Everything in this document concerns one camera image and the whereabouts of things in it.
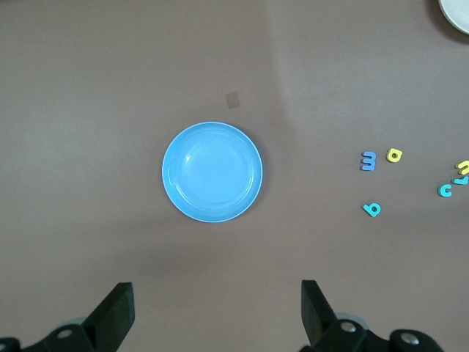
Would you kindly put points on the blue foam letter m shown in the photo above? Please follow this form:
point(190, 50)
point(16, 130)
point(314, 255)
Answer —
point(368, 161)

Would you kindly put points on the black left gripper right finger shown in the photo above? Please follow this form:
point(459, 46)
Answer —
point(322, 322)

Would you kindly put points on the yellow foam letter a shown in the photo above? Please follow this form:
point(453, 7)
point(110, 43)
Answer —
point(388, 155)

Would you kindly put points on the teal foam letter b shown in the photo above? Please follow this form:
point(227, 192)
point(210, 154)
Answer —
point(365, 207)

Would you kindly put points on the yellow foam letter u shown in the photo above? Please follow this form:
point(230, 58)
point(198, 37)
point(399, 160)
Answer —
point(464, 169)

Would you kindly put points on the blue plate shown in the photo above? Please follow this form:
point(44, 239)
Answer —
point(212, 172)

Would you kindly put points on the teal foam letter l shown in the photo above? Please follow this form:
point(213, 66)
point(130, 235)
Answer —
point(461, 180)

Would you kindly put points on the brown tape patch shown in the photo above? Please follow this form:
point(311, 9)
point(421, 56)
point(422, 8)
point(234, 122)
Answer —
point(232, 100)

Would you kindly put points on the white plate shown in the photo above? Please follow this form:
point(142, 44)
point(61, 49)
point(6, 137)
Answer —
point(458, 14)

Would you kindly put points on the teal foam letter c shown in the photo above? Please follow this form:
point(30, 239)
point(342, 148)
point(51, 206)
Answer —
point(439, 190)

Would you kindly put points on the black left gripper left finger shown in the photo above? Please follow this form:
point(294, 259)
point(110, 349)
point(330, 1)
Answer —
point(110, 322)

